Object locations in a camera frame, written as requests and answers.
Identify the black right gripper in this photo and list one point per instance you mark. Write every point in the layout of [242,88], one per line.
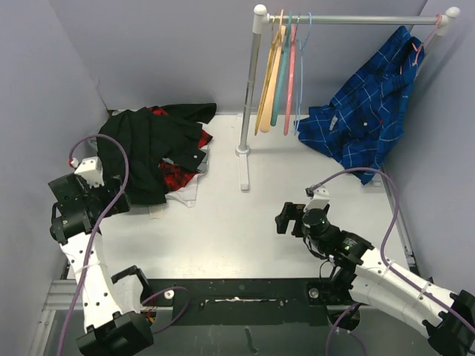
[289,210]

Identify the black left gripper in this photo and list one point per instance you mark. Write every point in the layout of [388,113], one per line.
[120,205]

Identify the black button shirt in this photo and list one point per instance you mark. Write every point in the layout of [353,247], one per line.
[147,139]

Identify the light blue wire hanger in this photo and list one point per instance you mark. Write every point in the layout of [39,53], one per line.
[302,47]

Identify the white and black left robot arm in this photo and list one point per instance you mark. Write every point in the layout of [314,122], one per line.
[111,304]

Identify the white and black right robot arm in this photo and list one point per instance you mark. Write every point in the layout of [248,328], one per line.
[444,317]

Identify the red black plaid shirt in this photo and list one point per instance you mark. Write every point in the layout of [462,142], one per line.
[175,176]

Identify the white shirt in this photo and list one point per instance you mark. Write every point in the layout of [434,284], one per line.
[187,195]

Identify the beige hanger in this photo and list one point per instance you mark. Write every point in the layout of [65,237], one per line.
[271,77]

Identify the blue plaid shirt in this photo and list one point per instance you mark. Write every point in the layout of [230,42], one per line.
[365,118]

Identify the yellow hanger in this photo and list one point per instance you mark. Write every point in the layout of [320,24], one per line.
[264,90]

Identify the teal hanger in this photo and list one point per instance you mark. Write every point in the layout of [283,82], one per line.
[281,64]

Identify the pink hanger holding blue shirt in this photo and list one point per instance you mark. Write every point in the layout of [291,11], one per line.
[428,38]

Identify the black garment at back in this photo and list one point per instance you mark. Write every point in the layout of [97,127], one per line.
[202,113]

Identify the silver white clothes rack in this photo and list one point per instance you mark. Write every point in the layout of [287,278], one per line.
[261,18]

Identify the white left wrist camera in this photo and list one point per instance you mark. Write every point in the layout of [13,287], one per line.
[91,170]

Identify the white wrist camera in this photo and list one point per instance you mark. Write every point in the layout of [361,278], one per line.
[319,198]
[91,170]

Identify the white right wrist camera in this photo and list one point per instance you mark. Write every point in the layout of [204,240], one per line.
[319,198]

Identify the aluminium frame rail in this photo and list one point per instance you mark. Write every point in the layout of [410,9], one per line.
[48,327]

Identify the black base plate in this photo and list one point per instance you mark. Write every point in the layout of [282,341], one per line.
[248,302]

